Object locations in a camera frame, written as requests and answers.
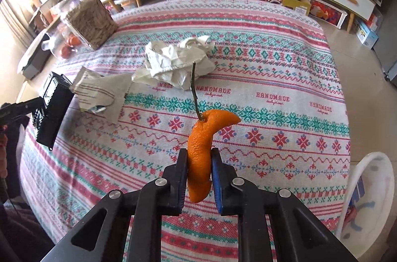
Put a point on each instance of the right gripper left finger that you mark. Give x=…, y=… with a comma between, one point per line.
x=127, y=227

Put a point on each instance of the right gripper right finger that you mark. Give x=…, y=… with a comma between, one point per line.
x=272, y=226

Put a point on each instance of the black plastic seedling tray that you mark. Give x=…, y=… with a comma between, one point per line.
x=48, y=118

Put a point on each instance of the orange peel with stem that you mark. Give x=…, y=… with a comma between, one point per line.
x=200, y=144

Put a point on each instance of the beige striped wrapper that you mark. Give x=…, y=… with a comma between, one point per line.
x=100, y=94

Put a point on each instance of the white paper ball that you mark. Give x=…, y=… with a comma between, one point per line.
x=176, y=64

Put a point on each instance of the white plastic trash basin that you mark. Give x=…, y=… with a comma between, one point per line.
x=367, y=203

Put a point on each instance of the person's left hand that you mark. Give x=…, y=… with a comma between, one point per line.
x=3, y=152

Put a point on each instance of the bag of tomatoes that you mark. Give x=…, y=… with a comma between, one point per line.
x=61, y=42

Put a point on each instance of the patterned woven tablecloth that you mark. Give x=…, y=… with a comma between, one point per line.
x=273, y=68

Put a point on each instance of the grey refrigerator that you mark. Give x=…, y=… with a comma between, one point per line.
x=385, y=48

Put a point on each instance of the blue white carton box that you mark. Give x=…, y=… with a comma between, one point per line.
x=365, y=35

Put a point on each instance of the white crate with toys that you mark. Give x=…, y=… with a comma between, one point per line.
x=327, y=12

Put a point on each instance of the yellow cardboard box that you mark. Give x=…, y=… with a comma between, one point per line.
x=300, y=7

